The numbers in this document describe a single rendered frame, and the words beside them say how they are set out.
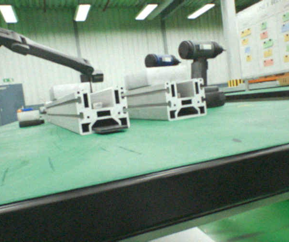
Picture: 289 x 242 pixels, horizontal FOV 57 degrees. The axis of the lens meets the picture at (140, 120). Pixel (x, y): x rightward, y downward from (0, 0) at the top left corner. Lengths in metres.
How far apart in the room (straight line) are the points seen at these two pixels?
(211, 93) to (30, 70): 11.72
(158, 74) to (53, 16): 12.33
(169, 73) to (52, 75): 11.77
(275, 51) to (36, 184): 3.89
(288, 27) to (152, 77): 3.33
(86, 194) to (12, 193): 0.05
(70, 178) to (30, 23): 12.63
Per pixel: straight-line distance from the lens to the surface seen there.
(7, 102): 12.36
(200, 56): 0.89
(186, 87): 0.64
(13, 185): 0.23
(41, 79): 12.38
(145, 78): 0.65
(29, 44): 1.31
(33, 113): 1.15
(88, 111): 0.52
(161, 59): 1.03
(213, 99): 0.88
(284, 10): 3.96
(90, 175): 0.21
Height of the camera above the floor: 0.83
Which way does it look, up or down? 4 degrees down
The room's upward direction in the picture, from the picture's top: 7 degrees counter-clockwise
